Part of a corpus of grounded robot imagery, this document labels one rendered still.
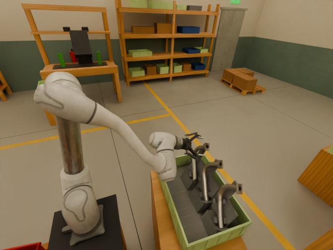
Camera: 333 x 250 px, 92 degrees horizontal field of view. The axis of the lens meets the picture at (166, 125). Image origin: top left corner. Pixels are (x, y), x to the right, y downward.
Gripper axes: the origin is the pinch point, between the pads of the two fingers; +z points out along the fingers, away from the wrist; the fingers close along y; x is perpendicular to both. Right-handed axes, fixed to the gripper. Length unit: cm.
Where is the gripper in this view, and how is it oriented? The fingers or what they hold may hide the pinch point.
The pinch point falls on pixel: (202, 146)
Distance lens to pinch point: 119.6
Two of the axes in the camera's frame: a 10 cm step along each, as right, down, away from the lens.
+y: 0.5, -9.7, 2.5
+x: -5.3, 1.9, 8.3
